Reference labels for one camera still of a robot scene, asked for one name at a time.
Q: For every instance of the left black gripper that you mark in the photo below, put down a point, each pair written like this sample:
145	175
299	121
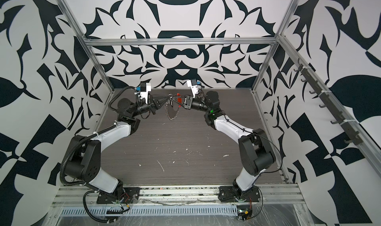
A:
156	104

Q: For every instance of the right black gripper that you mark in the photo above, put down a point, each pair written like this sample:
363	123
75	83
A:
189	99

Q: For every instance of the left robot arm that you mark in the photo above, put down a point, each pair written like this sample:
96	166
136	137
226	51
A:
81	164

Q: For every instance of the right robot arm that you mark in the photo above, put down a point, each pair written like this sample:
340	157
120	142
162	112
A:
256	150

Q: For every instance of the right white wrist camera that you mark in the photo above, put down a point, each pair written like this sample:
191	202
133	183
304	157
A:
193	84

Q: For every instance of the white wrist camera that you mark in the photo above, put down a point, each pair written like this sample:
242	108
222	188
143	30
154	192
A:
193	84
142	92

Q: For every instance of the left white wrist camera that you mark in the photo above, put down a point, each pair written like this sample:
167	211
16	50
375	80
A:
142	92

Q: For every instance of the aluminium frame crossbar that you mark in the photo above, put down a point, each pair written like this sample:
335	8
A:
179	41

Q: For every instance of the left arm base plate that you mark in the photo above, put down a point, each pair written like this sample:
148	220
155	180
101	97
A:
125	196

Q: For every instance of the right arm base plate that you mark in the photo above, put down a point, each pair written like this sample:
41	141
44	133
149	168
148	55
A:
235	194

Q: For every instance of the white slotted cable duct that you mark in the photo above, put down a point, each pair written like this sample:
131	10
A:
185	210

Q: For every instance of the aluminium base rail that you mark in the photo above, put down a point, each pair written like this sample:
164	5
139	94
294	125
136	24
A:
183	194

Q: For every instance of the black wall hook rack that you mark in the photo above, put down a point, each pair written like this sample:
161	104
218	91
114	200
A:
331	103

